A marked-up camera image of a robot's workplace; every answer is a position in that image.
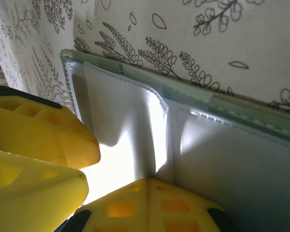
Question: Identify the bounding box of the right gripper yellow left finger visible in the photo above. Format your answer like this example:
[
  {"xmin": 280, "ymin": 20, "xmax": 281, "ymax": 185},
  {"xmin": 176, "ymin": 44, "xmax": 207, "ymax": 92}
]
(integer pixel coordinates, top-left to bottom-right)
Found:
[{"xmin": 69, "ymin": 178, "xmax": 151, "ymax": 232}]

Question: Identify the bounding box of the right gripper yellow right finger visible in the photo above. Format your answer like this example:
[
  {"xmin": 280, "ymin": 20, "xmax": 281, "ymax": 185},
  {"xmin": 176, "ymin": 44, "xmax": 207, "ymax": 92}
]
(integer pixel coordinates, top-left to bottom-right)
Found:
[{"xmin": 148, "ymin": 178, "xmax": 238, "ymax": 232}]

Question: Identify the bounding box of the pale green card holder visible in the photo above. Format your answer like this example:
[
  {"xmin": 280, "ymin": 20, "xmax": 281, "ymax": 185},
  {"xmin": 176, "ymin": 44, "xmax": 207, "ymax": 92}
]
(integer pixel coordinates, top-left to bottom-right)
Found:
[{"xmin": 60, "ymin": 48, "xmax": 290, "ymax": 232}]

